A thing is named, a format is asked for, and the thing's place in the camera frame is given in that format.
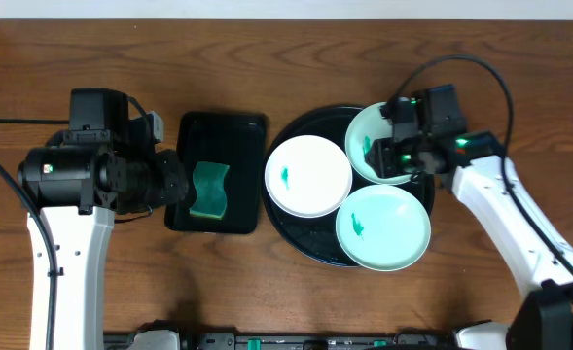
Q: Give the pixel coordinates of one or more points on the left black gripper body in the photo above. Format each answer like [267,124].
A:
[170,176]

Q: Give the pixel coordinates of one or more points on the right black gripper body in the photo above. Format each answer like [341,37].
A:
[411,157]

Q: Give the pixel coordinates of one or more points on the green sponge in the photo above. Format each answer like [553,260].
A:
[209,182]

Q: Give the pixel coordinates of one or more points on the mint green plate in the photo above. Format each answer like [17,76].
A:
[368,126]
[383,228]

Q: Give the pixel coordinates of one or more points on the white plate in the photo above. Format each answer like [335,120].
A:
[308,176]

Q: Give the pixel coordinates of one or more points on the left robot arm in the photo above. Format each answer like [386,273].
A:
[78,192]

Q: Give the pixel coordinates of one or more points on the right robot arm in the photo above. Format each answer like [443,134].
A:
[476,169]

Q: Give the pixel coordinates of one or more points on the black rectangular tray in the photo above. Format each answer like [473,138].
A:
[234,139]

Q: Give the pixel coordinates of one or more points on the black round tray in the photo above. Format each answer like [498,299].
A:
[316,237]

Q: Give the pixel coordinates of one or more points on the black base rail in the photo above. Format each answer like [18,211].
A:
[226,338]

